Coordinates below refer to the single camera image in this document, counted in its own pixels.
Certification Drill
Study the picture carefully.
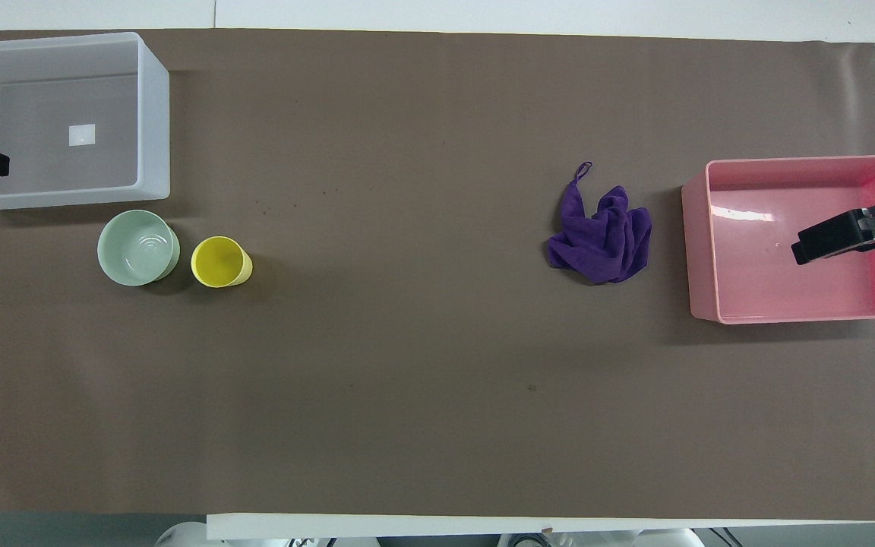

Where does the translucent white plastic box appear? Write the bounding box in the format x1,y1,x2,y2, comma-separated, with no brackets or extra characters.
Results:
0,32,171,210

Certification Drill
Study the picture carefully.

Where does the pink plastic box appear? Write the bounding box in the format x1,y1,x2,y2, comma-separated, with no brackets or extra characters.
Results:
681,154,875,325

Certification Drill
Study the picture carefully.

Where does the pale green bowl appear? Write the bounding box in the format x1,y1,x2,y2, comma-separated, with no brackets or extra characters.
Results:
97,210,181,287

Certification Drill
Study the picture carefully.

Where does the yellow plastic cup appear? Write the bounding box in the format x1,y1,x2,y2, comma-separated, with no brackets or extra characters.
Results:
191,236,253,289

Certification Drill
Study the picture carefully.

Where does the purple cloth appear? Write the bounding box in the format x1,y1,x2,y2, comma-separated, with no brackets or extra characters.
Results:
546,161,652,286

